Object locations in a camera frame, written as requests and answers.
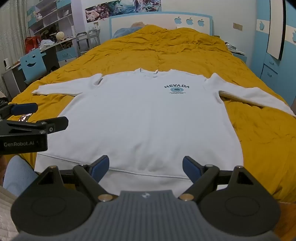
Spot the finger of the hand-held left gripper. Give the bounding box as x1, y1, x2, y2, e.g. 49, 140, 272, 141
35, 116, 69, 135
0, 103, 39, 120

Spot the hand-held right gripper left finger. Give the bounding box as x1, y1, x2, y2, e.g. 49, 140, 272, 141
36, 155, 119, 203

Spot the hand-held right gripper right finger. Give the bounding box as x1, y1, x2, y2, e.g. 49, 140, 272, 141
178, 156, 256, 202

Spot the white printed sweatshirt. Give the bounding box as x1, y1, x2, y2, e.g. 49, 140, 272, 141
32, 68, 296, 197

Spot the person's leg in jeans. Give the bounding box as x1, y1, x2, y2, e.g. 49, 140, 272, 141
3, 155, 39, 198

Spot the blue chair with face cutout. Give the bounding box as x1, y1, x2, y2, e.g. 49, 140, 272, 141
19, 49, 48, 85

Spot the red bag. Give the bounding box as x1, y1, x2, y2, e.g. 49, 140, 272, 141
24, 36, 42, 53

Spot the cluttered desk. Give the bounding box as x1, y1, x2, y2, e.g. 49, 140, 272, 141
2, 36, 78, 92

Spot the white plastic bag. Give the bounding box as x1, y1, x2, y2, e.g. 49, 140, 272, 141
39, 39, 56, 50

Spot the white quilted cloth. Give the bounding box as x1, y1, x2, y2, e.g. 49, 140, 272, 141
0, 185, 20, 235

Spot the white patterned curtain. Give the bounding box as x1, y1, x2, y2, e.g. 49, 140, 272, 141
0, 5, 30, 79

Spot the grey utility cart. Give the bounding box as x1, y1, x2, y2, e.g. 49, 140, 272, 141
76, 29, 100, 57

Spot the blue and white bookshelf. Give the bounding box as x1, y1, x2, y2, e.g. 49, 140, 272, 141
27, 0, 76, 42

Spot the mustard yellow blanket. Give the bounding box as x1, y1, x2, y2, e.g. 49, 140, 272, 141
8, 24, 296, 202

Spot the blue pillow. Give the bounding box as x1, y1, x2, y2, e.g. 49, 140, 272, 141
112, 22, 146, 39

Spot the blue nightstand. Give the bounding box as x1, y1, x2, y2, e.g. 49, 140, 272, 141
225, 42, 247, 63

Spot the blue wardrobe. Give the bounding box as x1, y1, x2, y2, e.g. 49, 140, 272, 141
255, 0, 296, 99

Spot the white and blue headboard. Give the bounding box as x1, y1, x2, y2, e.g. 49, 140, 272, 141
109, 11, 213, 39

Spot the black framed mirror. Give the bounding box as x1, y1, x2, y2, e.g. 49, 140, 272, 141
266, 0, 287, 60

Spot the wall poster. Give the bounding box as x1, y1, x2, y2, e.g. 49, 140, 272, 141
85, 0, 162, 23

